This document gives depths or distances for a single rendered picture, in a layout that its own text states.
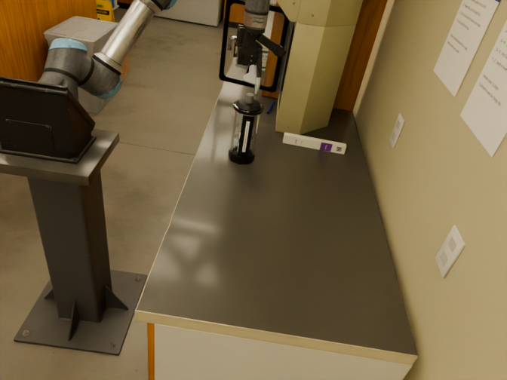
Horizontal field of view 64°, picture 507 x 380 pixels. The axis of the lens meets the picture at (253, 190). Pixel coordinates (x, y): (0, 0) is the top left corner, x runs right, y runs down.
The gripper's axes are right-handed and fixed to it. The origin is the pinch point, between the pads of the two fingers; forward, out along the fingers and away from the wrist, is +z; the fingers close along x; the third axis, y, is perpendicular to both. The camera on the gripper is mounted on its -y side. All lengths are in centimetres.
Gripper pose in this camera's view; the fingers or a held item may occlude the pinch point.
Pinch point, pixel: (252, 85)
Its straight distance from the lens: 146.6
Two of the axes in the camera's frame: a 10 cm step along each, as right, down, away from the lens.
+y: -9.6, 0.4, -2.7
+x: 2.4, 6.1, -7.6
